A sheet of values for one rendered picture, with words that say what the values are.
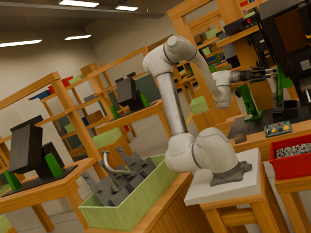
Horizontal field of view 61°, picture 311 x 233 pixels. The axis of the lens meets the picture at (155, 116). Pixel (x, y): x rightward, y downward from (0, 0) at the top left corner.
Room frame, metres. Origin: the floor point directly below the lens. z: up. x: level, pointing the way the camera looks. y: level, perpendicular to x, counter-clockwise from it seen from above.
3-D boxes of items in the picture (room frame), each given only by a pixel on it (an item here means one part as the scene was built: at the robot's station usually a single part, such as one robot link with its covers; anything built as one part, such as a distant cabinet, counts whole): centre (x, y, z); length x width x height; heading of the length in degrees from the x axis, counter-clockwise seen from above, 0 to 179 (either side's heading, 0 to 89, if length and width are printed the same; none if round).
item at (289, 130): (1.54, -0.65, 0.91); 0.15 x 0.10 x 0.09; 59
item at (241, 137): (1.68, -0.45, 0.91); 0.10 x 0.08 x 0.03; 159
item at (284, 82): (1.68, -0.87, 1.17); 0.13 x 0.12 x 0.20; 59
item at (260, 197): (1.33, -0.23, 0.83); 0.32 x 0.32 x 0.04; 62
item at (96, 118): (7.52, 1.92, 1.13); 2.48 x 0.54 x 2.27; 65
